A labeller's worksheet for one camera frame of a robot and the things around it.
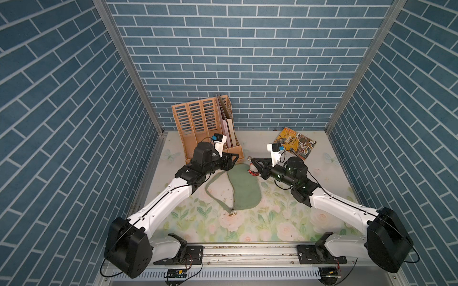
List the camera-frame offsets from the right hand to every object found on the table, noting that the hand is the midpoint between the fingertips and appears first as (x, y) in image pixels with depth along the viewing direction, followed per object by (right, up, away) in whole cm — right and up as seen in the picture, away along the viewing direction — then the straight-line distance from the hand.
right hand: (255, 160), depth 75 cm
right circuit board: (+29, -46, -4) cm, 54 cm away
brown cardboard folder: (-11, +18, +12) cm, 24 cm away
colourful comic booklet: (+27, +10, +40) cm, 50 cm away
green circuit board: (-33, -46, -3) cm, 57 cm away
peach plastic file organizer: (-31, +23, +34) cm, 51 cm away
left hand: (-6, +2, +2) cm, 7 cm away
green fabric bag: (-2, -17, +18) cm, 25 cm away
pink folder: (-13, +13, +16) cm, 24 cm away
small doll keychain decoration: (-1, -5, +4) cm, 6 cm away
